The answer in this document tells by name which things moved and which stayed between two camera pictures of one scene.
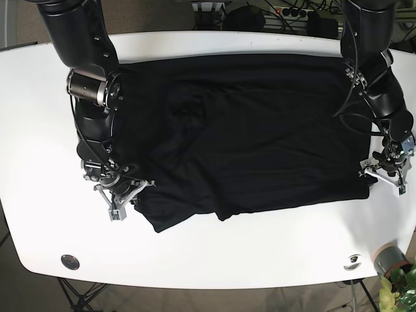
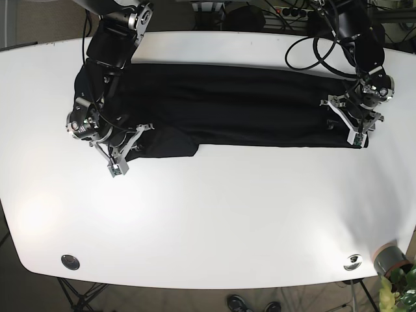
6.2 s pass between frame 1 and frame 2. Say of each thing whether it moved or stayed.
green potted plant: stayed
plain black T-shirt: moved
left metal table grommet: stayed
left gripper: moved
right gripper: moved
